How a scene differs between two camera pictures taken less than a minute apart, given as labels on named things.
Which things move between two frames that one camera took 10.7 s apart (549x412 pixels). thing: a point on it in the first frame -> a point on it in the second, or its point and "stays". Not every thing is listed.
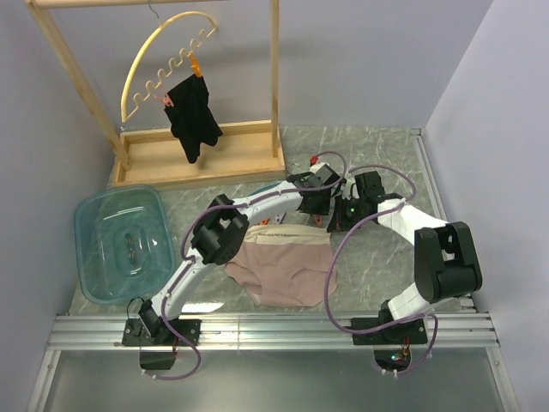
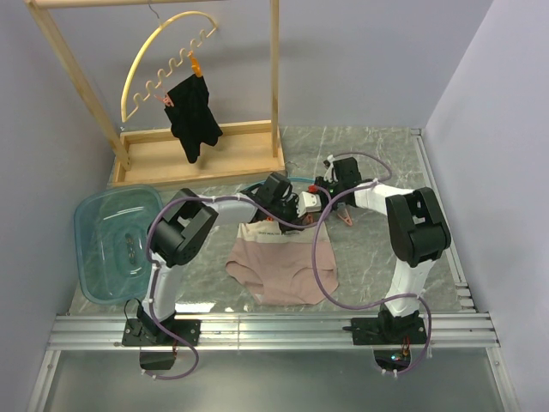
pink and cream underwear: [287, 264] stays
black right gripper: [339, 222] -> [320, 181]
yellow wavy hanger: [172, 61] stays
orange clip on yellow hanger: [196, 68] stays
